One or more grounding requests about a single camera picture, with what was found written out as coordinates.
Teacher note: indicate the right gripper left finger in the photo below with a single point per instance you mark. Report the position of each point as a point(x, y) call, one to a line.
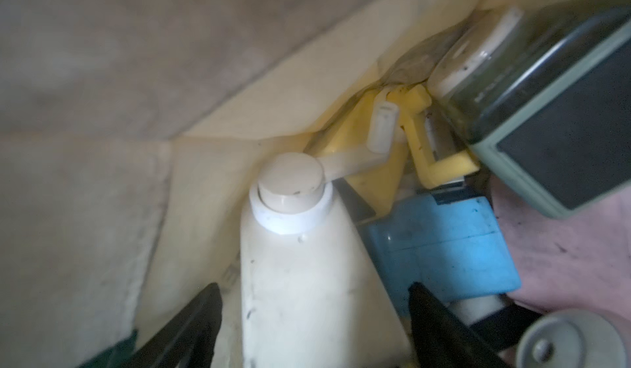
point(189, 339)

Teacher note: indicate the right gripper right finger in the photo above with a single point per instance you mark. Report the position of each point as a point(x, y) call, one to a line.
point(441, 339)

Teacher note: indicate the white pencil sharpener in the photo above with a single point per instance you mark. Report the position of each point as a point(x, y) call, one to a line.
point(311, 295)

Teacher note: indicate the cream tote bag green handles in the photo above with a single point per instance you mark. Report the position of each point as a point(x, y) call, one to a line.
point(131, 130)

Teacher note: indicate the yellow pencil sharpener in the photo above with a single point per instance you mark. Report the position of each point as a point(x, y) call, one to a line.
point(367, 146)

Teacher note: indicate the blue sharpener in bag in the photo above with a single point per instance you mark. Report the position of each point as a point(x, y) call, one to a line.
point(453, 246)

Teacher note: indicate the green sharpener in bag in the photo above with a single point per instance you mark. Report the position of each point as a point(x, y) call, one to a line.
point(542, 98)

